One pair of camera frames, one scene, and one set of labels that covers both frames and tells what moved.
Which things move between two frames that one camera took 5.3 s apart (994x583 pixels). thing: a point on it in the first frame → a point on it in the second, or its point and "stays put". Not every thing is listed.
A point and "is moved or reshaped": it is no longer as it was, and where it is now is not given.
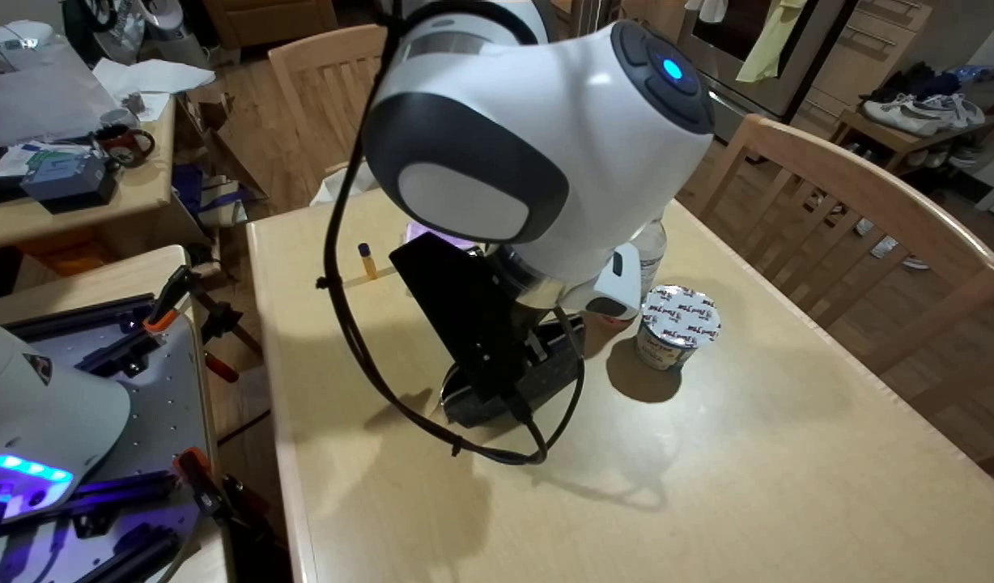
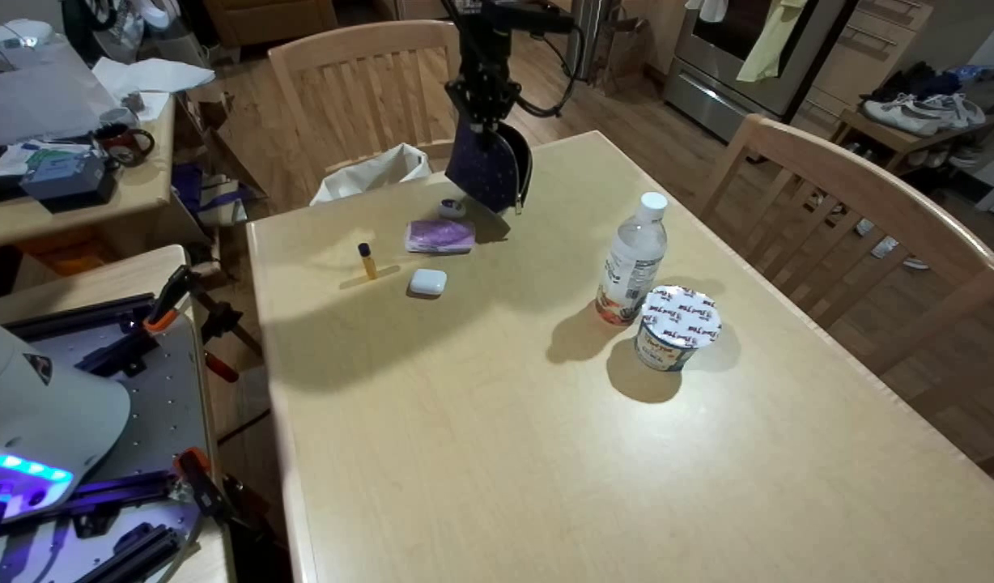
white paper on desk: (154, 82) stays put
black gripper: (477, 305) → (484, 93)
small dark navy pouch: (552, 362) is moved or reshaped
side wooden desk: (133, 195) stays put
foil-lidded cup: (676, 321) stays put
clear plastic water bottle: (630, 271) stays put
